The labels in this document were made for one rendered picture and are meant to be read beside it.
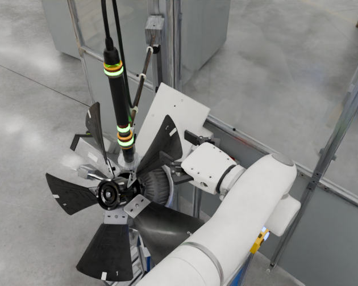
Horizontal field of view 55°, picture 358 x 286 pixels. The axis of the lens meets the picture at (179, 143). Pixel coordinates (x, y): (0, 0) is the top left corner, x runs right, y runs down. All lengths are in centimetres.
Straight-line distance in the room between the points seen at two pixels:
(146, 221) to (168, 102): 51
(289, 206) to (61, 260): 207
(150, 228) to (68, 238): 148
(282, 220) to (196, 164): 22
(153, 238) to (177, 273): 75
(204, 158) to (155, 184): 62
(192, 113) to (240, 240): 88
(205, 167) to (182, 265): 32
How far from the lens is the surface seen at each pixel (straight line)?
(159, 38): 146
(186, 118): 142
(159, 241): 123
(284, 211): 72
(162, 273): 50
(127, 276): 146
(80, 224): 270
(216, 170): 77
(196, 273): 51
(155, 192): 138
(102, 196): 132
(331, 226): 191
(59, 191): 154
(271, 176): 65
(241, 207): 62
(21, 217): 288
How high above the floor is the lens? 229
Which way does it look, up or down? 48 degrees down
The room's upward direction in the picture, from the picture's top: straight up
